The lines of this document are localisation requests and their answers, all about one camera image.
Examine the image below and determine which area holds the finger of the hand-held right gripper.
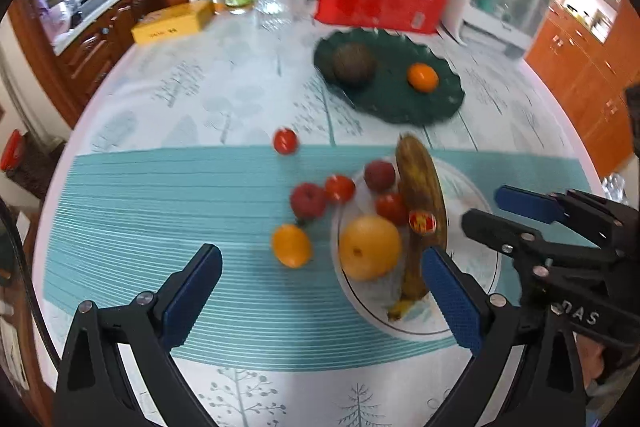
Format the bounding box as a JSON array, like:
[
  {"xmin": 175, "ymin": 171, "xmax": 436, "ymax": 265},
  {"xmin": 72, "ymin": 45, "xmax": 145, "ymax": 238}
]
[
  {"xmin": 461, "ymin": 209, "xmax": 551, "ymax": 269},
  {"xmin": 494, "ymin": 186, "xmax": 626, "ymax": 248}
]

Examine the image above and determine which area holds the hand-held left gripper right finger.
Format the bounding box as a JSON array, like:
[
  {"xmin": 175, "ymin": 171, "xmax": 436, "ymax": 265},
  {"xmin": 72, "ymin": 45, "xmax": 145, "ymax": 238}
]
[{"xmin": 422, "ymin": 247, "xmax": 586, "ymax": 427}]

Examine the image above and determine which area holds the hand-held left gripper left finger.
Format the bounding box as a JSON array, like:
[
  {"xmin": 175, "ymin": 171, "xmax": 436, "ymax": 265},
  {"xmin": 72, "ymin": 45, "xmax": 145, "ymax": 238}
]
[{"xmin": 52, "ymin": 243, "xmax": 223, "ymax": 427}]

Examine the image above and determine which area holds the white printed plate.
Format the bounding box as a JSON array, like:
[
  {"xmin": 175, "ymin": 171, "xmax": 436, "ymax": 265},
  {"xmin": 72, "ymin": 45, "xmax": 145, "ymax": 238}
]
[{"xmin": 330, "ymin": 154, "xmax": 501, "ymax": 339}]

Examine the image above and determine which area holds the brown spotted banana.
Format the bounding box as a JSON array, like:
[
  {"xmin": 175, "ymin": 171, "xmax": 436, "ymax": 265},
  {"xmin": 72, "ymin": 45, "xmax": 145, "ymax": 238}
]
[{"xmin": 387, "ymin": 134, "xmax": 448, "ymax": 322}]

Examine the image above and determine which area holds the yellow grapefruit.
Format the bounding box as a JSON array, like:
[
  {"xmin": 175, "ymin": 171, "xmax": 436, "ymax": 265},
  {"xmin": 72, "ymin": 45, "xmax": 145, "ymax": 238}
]
[{"xmin": 339, "ymin": 215, "xmax": 403, "ymax": 283}]

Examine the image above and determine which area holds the red cherry tomato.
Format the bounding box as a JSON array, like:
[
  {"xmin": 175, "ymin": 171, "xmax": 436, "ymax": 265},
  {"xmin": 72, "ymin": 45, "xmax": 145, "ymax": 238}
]
[
  {"xmin": 325, "ymin": 175, "xmax": 356, "ymax": 204},
  {"xmin": 375, "ymin": 193, "xmax": 410, "ymax": 227},
  {"xmin": 272, "ymin": 128, "xmax": 299, "ymax": 155}
]

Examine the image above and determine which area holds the orange mandarin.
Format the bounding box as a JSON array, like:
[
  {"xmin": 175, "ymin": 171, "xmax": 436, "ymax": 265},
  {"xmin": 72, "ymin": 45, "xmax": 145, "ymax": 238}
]
[
  {"xmin": 271, "ymin": 224, "xmax": 313, "ymax": 269},
  {"xmin": 406, "ymin": 63, "xmax": 440, "ymax": 94}
]

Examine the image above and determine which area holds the red lychee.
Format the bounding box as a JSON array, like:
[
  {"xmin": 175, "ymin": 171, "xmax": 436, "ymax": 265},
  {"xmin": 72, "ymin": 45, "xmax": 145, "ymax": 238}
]
[{"xmin": 363, "ymin": 160, "xmax": 398, "ymax": 192}]

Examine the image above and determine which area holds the red apple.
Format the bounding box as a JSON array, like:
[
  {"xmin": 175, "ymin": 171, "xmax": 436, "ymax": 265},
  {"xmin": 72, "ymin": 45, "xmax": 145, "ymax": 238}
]
[{"xmin": 290, "ymin": 183, "xmax": 328, "ymax": 222}]

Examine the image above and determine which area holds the dark green scalloped plate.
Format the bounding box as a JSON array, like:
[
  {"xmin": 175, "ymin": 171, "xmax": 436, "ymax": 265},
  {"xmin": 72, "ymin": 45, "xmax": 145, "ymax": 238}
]
[{"xmin": 313, "ymin": 28, "xmax": 467, "ymax": 126}]

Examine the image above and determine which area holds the teal striped placemat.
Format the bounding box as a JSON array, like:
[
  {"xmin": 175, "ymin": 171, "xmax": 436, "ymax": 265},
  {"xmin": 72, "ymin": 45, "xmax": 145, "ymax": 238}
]
[{"xmin": 42, "ymin": 144, "xmax": 601, "ymax": 363}]

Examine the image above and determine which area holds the dark avocado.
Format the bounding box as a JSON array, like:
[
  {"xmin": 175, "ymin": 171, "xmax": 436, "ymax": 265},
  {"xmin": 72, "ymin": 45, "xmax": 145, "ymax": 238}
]
[{"xmin": 332, "ymin": 43, "xmax": 377, "ymax": 86}]

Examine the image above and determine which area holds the red container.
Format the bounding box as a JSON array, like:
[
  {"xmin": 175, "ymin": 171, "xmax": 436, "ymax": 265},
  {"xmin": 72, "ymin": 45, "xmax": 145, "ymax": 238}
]
[{"xmin": 0, "ymin": 129, "xmax": 23, "ymax": 171}]

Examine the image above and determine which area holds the wooden kitchen cabinet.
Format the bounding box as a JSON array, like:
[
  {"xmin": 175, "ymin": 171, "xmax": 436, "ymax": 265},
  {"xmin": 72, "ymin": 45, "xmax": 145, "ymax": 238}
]
[{"xmin": 10, "ymin": 0, "xmax": 166, "ymax": 128}]

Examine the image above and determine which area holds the yellow flat box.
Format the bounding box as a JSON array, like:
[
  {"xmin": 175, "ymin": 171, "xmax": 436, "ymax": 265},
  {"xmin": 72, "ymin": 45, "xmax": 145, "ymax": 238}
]
[{"xmin": 131, "ymin": 0, "xmax": 216, "ymax": 45}]

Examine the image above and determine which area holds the clear drinking glass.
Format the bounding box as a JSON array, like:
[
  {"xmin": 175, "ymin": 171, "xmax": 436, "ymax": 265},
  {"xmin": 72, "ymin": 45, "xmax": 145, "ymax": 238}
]
[{"xmin": 252, "ymin": 0, "xmax": 293, "ymax": 32}]

